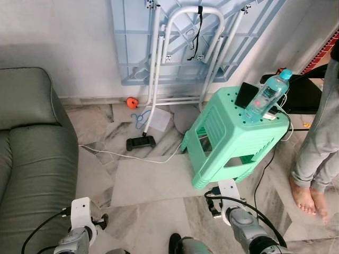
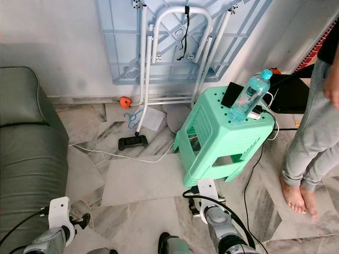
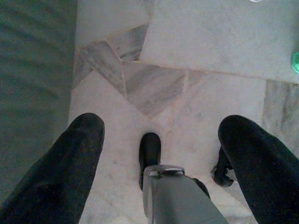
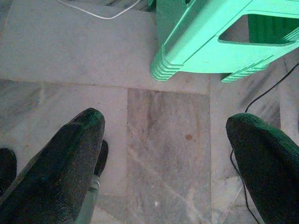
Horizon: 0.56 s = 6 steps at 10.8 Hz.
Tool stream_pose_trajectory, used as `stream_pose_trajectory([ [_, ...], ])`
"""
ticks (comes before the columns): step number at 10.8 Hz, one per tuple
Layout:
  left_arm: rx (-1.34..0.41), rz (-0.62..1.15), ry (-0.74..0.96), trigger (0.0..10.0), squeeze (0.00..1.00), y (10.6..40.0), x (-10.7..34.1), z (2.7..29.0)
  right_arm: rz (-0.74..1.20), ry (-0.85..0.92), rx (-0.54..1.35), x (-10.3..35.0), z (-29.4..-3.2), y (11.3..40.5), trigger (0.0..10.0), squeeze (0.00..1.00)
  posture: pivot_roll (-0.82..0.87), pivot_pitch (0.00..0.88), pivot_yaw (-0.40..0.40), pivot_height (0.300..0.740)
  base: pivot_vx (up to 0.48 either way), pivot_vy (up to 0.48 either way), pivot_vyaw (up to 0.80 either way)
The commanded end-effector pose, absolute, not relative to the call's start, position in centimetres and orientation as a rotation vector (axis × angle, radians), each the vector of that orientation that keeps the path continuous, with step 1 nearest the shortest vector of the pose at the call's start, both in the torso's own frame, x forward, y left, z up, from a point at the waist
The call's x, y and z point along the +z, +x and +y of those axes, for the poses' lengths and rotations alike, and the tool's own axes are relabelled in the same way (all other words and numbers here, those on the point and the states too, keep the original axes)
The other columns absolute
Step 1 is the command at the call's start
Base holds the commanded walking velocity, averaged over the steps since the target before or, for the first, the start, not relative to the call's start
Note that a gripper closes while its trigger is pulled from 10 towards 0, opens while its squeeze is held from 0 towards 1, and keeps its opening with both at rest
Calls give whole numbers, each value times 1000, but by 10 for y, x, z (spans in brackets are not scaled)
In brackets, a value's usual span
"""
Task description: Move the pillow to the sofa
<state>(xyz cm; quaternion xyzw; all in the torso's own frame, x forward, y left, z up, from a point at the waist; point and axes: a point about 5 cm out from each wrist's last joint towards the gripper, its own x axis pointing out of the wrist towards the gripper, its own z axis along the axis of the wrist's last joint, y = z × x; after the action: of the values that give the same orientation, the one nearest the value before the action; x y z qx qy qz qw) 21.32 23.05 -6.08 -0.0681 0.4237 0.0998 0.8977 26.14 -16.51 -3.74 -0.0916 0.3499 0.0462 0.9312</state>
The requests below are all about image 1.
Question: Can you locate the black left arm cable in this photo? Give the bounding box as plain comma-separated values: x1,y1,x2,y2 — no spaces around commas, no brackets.
21,209,72,254

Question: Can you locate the black game controller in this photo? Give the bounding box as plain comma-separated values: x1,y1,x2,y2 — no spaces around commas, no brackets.
126,135,157,151

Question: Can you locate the person in grey trousers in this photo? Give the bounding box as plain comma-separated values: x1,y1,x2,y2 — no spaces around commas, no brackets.
289,41,339,224

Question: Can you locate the black strap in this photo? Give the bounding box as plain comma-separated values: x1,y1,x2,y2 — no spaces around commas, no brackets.
190,5,205,62

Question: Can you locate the thin black floor cable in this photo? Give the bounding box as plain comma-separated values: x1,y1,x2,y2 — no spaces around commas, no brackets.
252,122,292,215

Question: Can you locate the dark green leather sofa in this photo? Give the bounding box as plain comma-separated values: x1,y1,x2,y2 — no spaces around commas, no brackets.
0,67,79,254

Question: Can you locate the thin white cable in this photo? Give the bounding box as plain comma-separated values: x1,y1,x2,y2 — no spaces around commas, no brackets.
78,139,185,164

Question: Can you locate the red patterned cloth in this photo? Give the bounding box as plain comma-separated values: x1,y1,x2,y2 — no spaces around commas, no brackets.
305,31,339,75

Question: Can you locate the clear water bottle teal cap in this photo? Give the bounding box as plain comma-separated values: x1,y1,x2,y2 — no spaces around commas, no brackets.
244,68,293,124

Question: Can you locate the light blue folding table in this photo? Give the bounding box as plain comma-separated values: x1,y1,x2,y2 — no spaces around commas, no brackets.
110,0,287,137

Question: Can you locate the robot right leg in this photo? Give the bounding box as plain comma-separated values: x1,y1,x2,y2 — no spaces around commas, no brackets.
168,232,213,254

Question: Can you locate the mint green plastic stool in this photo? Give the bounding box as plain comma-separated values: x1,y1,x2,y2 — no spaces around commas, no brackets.
181,86,291,191

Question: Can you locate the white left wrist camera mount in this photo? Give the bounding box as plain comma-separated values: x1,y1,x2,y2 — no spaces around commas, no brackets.
70,197,97,240

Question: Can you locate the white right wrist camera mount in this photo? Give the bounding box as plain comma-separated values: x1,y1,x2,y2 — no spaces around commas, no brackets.
216,179,243,211

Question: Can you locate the black low cabinet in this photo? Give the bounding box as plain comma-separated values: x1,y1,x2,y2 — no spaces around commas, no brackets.
274,65,325,114

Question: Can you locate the black phone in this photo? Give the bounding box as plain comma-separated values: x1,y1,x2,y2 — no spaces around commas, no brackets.
235,81,260,110

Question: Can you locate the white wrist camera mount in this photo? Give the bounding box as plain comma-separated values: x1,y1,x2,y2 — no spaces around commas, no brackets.
70,197,97,240
216,179,243,211

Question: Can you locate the clear plastic box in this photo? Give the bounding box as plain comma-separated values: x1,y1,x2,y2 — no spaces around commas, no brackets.
143,107,173,133

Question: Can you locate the white charger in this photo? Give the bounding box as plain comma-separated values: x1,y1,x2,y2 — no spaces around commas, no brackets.
262,108,281,121

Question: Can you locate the blue clothes hanger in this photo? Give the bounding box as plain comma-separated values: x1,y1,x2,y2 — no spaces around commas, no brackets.
130,108,152,130

